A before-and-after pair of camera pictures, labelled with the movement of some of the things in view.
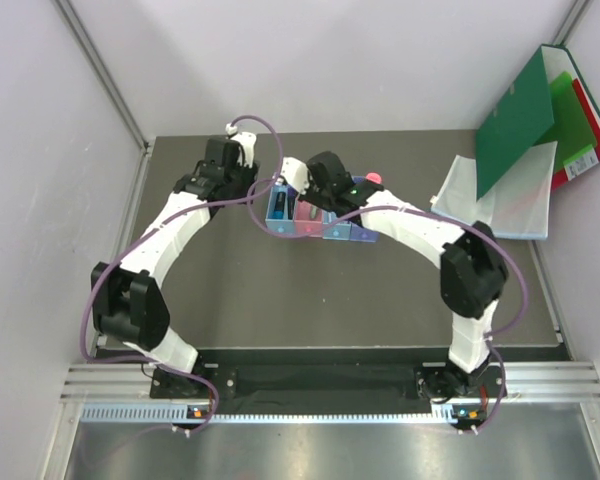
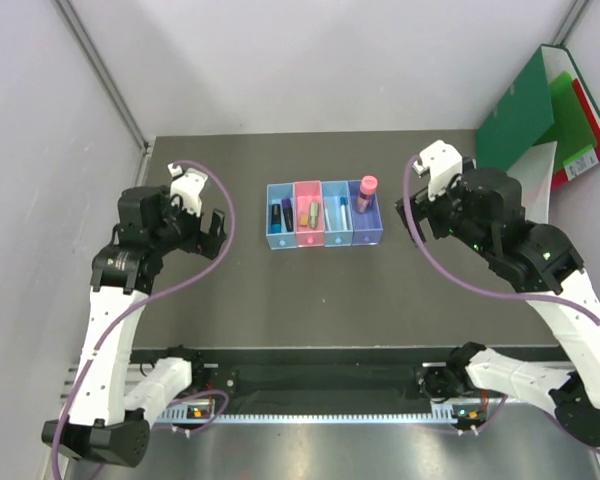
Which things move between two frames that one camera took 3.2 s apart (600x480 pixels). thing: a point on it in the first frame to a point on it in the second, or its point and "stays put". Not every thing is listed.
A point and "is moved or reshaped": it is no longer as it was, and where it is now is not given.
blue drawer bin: (280, 215) is moved or reshaped
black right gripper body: (314, 196) to (444, 214)
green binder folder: (524, 115) stays put
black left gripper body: (241, 179) to (181, 228)
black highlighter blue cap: (279, 208) to (276, 218)
